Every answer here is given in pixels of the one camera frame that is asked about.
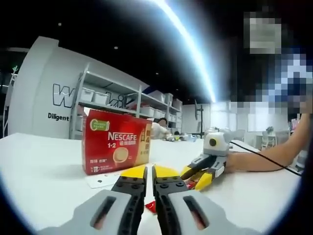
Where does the black monitor on stand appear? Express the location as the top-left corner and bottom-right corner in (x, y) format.
(194, 98), (205, 138)

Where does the white office chair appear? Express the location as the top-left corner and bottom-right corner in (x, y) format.
(261, 129), (278, 150)

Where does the red coffee pouch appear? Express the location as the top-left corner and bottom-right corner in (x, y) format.
(145, 170), (205, 214)

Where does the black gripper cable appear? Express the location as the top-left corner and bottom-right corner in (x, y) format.
(228, 140), (304, 176)

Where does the row of white storage bins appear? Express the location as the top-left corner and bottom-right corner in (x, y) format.
(79, 87), (182, 120)

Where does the ceiling light strip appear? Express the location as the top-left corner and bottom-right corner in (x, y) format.
(156, 0), (218, 103)

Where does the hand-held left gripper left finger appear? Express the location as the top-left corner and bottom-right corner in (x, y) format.
(39, 164), (149, 235)

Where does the grey metal shelf rack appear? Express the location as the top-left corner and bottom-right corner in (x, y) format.
(69, 62), (183, 141)

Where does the red coffee box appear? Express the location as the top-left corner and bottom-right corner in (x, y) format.
(81, 109), (155, 176)

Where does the white paper sheet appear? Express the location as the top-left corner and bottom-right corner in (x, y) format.
(85, 170), (123, 189)

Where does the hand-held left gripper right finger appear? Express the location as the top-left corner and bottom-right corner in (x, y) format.
(151, 164), (254, 235)

